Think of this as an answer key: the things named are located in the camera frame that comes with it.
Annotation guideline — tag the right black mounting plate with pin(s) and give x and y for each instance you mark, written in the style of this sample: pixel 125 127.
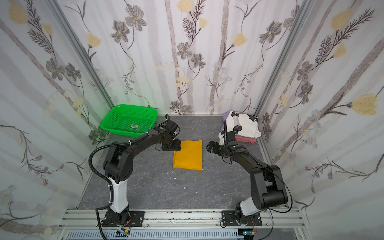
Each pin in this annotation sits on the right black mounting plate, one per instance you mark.
pixel 235 218

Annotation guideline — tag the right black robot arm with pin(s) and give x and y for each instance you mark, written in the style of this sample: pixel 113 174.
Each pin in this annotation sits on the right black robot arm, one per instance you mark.
pixel 267 186

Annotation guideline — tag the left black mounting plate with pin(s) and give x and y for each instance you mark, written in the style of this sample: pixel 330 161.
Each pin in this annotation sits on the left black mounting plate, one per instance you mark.
pixel 136 218

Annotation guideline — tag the white black folded t shirt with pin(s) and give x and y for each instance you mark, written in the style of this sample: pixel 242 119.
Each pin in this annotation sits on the white black folded t shirt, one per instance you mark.
pixel 249 124

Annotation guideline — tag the green plastic basket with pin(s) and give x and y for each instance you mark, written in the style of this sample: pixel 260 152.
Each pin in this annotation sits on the green plastic basket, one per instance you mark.
pixel 120 118

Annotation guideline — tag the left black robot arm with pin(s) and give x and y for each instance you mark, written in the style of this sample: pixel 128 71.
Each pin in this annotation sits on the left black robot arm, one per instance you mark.
pixel 119 165

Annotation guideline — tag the left corner aluminium post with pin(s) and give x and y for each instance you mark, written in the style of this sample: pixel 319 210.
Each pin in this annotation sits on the left corner aluminium post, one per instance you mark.
pixel 79 49

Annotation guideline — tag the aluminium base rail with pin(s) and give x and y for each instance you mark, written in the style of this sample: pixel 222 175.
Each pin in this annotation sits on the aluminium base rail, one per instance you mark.
pixel 276 226

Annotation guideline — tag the yellow t shirt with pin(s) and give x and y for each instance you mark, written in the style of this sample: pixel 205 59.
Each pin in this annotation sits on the yellow t shirt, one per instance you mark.
pixel 190 157

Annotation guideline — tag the right corner aluminium post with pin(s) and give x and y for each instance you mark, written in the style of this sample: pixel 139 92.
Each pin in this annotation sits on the right corner aluminium post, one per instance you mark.
pixel 287 47

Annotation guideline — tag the corner aluminium post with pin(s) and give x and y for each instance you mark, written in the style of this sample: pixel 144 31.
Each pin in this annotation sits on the corner aluminium post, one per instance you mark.
pixel 287 47
pixel 79 49

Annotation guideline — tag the purple folded t shirt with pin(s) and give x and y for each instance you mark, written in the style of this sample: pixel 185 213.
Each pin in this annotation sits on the purple folded t shirt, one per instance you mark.
pixel 225 115

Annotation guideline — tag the black mounting plate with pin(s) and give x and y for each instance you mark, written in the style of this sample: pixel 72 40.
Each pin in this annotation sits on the black mounting plate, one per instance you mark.
pixel 136 218
pixel 235 218

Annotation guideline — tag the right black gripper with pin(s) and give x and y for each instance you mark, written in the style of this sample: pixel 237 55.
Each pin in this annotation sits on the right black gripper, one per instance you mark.
pixel 214 147

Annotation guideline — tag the pink folded t shirt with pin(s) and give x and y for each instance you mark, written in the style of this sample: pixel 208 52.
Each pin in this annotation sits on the pink folded t shirt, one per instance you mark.
pixel 245 139

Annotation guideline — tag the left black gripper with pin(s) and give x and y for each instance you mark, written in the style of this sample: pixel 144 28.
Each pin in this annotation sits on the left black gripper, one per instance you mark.
pixel 174 145

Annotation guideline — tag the white slotted cable duct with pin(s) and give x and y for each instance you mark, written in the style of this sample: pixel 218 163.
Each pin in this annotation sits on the white slotted cable duct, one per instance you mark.
pixel 178 234

